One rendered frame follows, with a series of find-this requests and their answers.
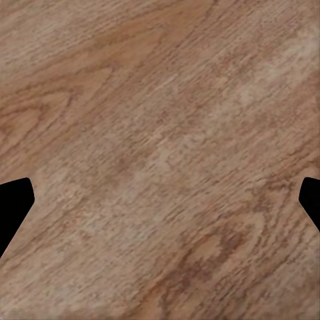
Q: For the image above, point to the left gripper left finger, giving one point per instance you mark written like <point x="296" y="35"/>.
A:
<point x="16" y="199"/>

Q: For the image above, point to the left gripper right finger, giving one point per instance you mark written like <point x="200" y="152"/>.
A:
<point x="309" y="198"/>

